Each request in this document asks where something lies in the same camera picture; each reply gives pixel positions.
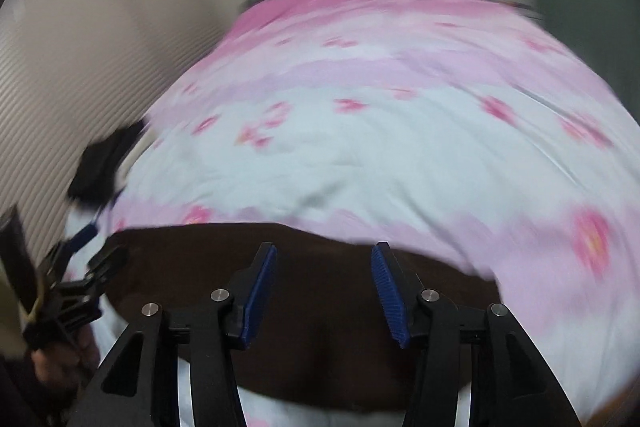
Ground left hand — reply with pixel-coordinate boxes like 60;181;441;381
30;325;100;388

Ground pink floral bed quilt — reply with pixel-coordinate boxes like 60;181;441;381
96;0;639;425

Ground folded black garment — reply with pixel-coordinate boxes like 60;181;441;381
66;119;145;209

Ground white louvered wardrobe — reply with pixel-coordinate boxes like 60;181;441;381
1;0;221;256

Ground dark brown corduroy pants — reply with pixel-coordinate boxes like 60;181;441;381
104;222;504;413

